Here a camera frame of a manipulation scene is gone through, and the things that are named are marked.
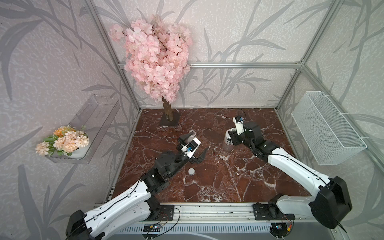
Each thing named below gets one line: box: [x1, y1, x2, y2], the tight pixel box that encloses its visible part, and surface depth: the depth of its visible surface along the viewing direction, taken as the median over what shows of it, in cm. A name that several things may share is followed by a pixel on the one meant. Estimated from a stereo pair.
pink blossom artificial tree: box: [109, 15, 193, 122], surface depth 72 cm
